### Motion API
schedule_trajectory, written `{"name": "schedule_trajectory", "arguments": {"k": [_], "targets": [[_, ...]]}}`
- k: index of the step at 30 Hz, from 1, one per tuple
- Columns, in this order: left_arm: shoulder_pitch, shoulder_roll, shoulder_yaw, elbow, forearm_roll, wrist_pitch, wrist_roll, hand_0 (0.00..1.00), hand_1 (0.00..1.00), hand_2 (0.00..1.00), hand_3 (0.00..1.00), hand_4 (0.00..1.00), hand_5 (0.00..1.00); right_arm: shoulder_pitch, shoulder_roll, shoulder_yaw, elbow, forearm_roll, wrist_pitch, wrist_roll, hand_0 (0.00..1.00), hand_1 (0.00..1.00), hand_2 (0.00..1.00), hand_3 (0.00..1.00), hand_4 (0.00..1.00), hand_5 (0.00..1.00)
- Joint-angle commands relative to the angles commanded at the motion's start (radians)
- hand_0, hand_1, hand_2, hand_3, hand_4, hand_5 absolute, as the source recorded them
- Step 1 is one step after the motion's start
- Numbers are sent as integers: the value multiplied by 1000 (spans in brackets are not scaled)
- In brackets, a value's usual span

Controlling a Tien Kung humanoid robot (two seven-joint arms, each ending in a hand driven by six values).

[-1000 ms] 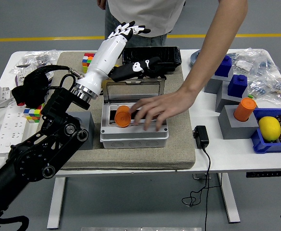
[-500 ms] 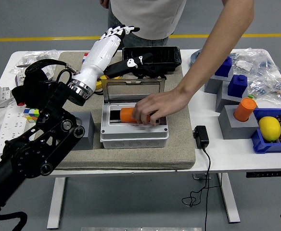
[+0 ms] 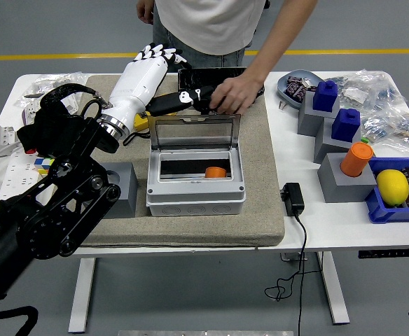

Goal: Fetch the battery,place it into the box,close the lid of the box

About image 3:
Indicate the white table leg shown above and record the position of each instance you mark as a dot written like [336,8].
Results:
[334,287]
[82,294]

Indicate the blue plastic bin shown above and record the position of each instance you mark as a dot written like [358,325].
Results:
[393,213]

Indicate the clear bags of small parts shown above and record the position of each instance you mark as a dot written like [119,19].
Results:
[47,81]

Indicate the grey block holder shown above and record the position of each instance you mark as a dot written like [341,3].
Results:
[307,119]
[341,187]
[327,150]

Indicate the white purple packet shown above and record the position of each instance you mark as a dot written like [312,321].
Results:
[29,112]

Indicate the black cloth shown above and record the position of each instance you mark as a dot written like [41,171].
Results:
[27,138]

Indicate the black table control panel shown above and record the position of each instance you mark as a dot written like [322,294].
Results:
[386,253]

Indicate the black power adapter plug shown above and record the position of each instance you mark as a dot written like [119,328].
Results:
[293,197]

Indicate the black plastic case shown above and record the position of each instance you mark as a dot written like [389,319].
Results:
[197,78]

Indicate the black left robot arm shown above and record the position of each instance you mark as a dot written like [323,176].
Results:
[50,210]

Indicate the person's left forearm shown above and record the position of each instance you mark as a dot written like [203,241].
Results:
[278,42]

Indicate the white power strip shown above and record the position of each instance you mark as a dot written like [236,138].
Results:
[19,175]

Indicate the person's right hand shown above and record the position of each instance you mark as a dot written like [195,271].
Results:
[145,10]

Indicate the brown wrapped packets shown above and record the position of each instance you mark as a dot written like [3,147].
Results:
[295,89]

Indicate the small metal tweezers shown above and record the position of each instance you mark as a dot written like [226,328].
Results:
[282,105]

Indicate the grey box with clear lid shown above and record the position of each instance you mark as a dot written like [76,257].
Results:
[194,199]

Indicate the yellow lemon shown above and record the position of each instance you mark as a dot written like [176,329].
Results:
[393,187]

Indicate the blue plastic block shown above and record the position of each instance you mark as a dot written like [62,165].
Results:
[346,126]
[325,96]

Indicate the small metal bracket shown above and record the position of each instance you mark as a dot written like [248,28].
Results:
[290,257]

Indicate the person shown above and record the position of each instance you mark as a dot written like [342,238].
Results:
[208,24]

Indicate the small green piece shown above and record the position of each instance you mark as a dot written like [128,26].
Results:
[365,140]

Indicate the grey block with round hole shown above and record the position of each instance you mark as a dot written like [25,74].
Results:
[125,189]

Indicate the orange cylinder battery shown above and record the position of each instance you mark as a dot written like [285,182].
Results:
[356,159]
[215,172]

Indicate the grey-brown mat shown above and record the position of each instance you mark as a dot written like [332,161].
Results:
[190,231]

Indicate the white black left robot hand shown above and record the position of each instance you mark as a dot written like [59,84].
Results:
[138,84]

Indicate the person's left hand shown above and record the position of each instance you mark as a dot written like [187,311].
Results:
[236,94]

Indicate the blue-grey oval dish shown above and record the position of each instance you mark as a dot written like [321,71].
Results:
[283,85]

